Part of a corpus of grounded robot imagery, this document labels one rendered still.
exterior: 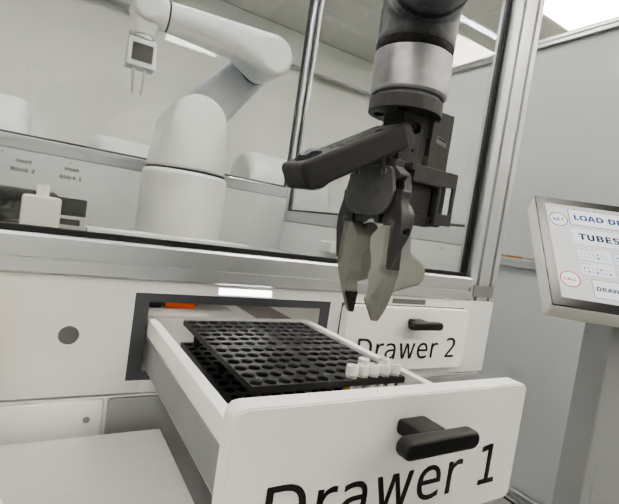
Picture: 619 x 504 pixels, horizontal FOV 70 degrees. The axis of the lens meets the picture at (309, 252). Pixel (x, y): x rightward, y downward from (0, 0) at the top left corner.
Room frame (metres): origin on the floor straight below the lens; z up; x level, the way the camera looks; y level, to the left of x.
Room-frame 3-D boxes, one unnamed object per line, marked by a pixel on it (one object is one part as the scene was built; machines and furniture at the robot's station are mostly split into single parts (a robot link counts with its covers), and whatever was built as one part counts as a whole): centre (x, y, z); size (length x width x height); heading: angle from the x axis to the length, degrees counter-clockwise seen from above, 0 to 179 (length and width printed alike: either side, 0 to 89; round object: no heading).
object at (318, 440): (0.34, -0.09, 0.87); 0.29 x 0.02 x 0.11; 121
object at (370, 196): (0.44, -0.08, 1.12); 0.09 x 0.08 x 0.12; 121
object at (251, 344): (0.51, 0.01, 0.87); 0.22 x 0.18 x 0.06; 31
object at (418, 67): (0.44, -0.07, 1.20); 0.08 x 0.08 x 0.05
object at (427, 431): (0.31, -0.10, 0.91); 0.07 x 0.04 x 0.01; 121
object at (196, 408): (0.52, 0.02, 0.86); 0.40 x 0.26 x 0.06; 31
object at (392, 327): (0.77, -0.19, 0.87); 0.29 x 0.02 x 0.11; 121
